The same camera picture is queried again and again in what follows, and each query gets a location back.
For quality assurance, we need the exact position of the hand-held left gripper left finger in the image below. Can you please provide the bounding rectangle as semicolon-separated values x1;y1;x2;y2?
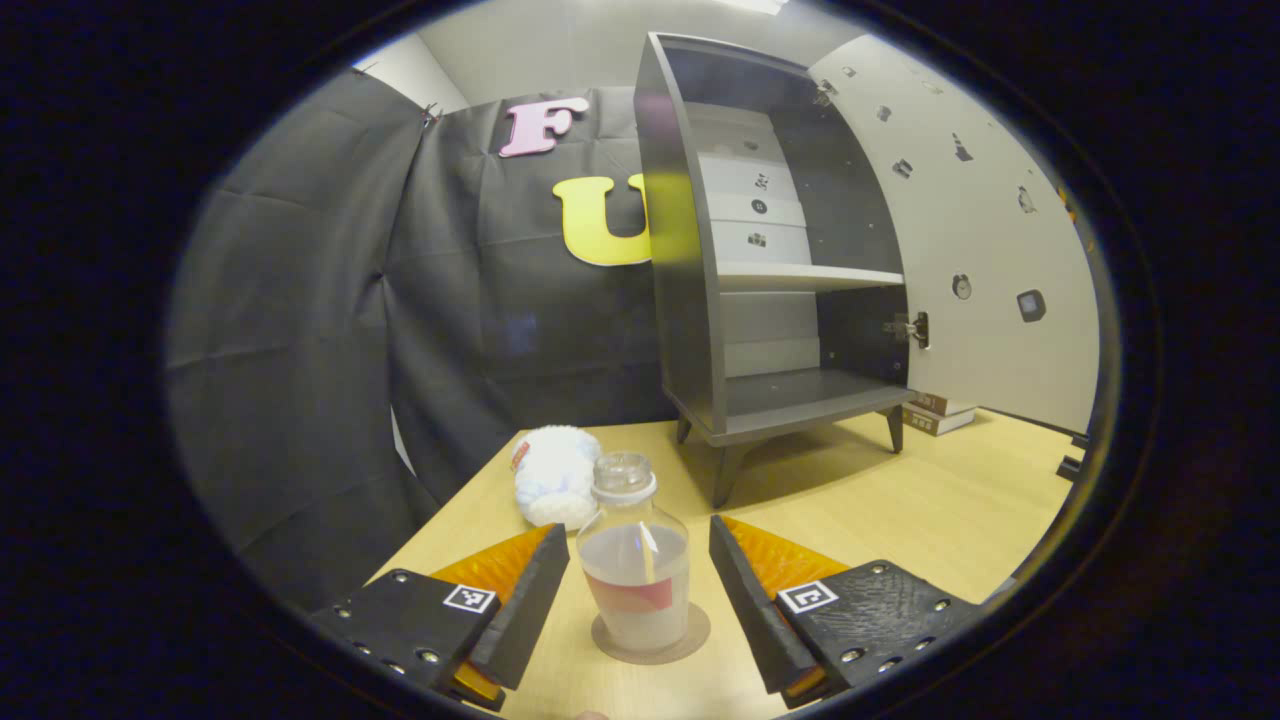
310;522;571;711

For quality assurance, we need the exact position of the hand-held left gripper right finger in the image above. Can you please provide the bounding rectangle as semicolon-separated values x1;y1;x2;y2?
708;515;981;708

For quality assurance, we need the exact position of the round brown coaster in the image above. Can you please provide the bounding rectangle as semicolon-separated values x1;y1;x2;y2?
590;600;711;666

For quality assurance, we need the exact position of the clear plastic bottle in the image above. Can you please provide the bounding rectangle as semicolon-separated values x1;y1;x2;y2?
577;452;691;656

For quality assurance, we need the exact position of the dark grey cabinet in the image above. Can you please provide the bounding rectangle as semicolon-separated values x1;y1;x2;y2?
635;32;921;508

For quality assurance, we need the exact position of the white cabinet shelf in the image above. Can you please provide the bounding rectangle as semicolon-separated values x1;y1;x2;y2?
715;262;906;293

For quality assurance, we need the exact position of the white fluffy toy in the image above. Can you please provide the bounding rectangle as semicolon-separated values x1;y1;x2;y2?
512;425;603;531

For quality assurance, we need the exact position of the black backdrop cloth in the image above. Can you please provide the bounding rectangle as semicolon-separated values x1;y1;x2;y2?
165;68;691;611

